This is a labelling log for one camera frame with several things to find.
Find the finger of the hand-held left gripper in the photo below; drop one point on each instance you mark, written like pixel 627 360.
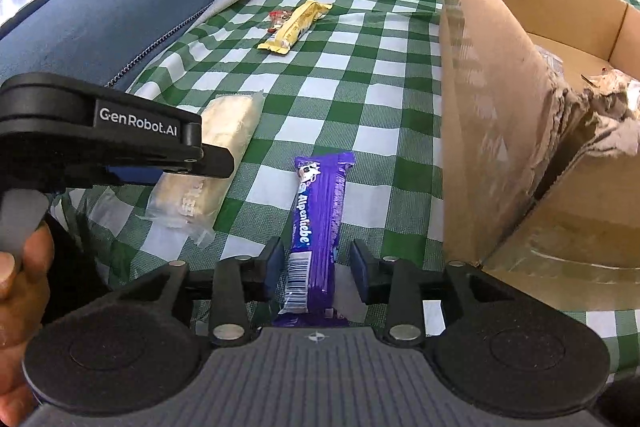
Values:
pixel 215 162

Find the person's left hand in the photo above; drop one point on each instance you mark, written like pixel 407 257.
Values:
pixel 30 267

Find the purple candy bar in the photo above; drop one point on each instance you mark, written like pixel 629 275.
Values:
pixel 320 217

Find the pale bread packet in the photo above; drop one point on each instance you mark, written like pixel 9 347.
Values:
pixel 225 127

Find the small red candy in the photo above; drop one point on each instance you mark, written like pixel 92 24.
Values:
pixel 277 19

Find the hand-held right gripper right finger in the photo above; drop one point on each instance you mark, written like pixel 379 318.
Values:
pixel 360 272

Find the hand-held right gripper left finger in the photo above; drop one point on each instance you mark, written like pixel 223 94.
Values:
pixel 275 269

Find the cardboard box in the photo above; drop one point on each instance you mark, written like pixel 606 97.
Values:
pixel 490 107

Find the green checkered cloth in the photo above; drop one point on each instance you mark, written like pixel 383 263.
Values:
pixel 360 82

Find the yellow wafer bar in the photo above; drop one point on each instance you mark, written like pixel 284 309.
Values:
pixel 297 24

